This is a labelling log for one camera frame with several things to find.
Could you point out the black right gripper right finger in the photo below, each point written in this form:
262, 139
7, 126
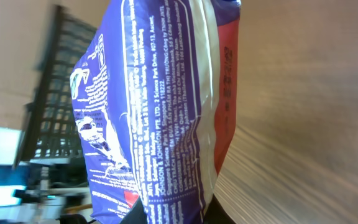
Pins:
215, 214

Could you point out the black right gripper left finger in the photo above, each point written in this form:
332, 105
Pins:
136, 215

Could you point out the grey plastic basket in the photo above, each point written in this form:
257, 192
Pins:
48, 130

